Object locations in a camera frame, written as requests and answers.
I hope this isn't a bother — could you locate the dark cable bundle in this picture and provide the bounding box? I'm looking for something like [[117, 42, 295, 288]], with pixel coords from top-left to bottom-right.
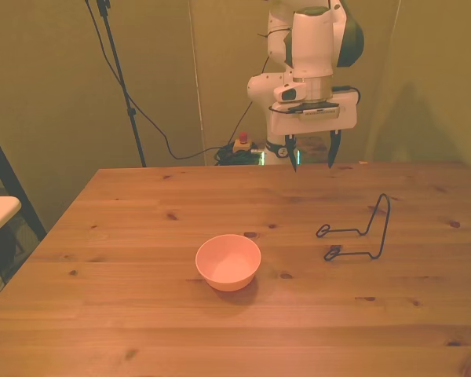
[[214, 145, 262, 167]]

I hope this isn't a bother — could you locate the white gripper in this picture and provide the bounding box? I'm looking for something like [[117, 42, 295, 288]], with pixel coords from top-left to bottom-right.
[[269, 90, 358, 174]]

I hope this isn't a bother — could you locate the black tripod stand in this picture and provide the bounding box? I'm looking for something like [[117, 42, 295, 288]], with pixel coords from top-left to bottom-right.
[[96, 0, 148, 168]]

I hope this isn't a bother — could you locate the black shelf frame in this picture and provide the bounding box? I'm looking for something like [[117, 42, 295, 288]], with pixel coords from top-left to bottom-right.
[[0, 117, 48, 284]]

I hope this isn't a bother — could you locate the black hanging cable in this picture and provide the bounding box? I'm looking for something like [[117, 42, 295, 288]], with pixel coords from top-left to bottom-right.
[[84, 0, 221, 161]]

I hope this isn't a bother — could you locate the black wire dish rack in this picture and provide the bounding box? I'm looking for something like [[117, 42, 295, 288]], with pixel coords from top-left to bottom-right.
[[316, 192, 391, 262]]

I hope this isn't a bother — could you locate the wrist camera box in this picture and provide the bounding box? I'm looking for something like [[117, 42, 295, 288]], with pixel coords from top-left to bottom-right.
[[286, 100, 342, 121]]

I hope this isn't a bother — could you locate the pink plastic bowl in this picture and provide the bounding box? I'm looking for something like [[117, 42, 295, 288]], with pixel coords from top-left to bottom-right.
[[195, 233, 262, 292]]

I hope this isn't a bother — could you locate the yellow emergency stop button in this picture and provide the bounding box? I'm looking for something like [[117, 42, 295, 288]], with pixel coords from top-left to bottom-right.
[[233, 132, 257, 154]]

